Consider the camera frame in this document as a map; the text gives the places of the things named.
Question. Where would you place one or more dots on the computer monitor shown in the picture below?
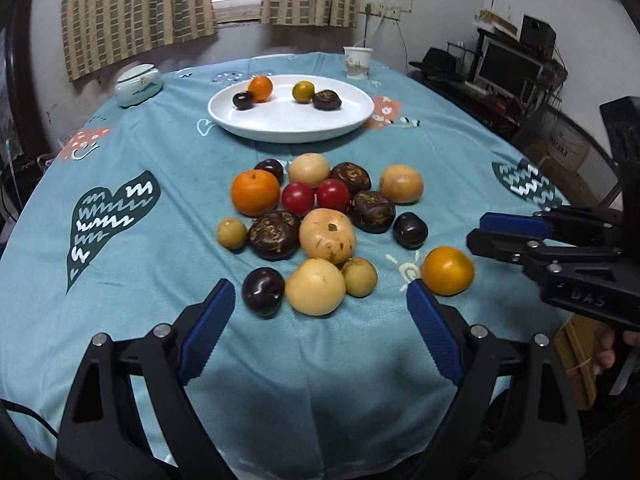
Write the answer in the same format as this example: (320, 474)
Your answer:
(507, 67)

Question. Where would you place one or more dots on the white power strip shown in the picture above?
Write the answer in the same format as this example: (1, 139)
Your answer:
(382, 10)

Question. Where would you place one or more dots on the white ceramic lidded jar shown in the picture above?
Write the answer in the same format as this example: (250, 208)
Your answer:
(138, 85)

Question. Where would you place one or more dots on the black speaker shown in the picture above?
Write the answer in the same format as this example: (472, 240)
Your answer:
(537, 35)

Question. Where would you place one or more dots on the white paper cup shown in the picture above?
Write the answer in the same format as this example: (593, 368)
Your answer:
(358, 62)

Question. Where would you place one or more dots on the teal printed tablecloth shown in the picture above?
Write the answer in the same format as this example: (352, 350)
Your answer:
(150, 270)

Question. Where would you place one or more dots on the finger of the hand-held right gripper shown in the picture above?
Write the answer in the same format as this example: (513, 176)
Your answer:
(515, 224)
(500, 249)

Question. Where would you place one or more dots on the red tomato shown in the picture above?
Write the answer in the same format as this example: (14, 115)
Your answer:
(298, 198)
(333, 195)

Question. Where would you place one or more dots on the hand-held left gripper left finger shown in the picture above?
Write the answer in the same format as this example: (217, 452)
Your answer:
(210, 330)

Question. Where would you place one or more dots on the small orange mandarin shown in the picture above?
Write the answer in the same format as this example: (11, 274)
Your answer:
(261, 88)

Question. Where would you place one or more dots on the large orange mandarin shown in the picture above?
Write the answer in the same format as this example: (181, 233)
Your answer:
(255, 192)

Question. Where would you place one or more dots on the black bag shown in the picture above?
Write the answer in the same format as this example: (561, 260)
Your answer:
(435, 62)

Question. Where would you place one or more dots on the cardboard box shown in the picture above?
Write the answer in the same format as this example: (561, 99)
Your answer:
(565, 145)
(582, 360)

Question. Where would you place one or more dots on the small yellow-green longan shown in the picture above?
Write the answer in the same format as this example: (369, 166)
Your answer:
(232, 233)
(359, 276)

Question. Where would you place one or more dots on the green-orange tangerine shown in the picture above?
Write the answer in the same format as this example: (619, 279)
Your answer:
(303, 92)

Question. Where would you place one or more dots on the person's right hand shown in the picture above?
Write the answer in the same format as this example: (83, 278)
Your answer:
(606, 355)

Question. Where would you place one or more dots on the beige round fruit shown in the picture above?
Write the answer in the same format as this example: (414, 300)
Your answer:
(327, 236)
(401, 183)
(309, 170)
(315, 286)

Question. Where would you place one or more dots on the dark brown water chestnut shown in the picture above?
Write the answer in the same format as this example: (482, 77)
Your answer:
(275, 235)
(351, 177)
(327, 100)
(371, 211)

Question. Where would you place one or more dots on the yellow-orange tangerine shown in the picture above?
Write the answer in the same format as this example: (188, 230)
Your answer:
(447, 270)

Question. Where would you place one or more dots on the dark purple plum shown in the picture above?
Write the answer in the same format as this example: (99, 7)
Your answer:
(263, 291)
(243, 100)
(410, 230)
(269, 170)

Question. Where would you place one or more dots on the black computer desk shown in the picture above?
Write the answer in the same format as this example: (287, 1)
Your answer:
(465, 90)

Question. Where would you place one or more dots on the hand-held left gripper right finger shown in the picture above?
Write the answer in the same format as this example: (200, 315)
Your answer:
(434, 330)

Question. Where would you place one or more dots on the white oval plate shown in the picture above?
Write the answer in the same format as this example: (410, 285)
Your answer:
(290, 122)

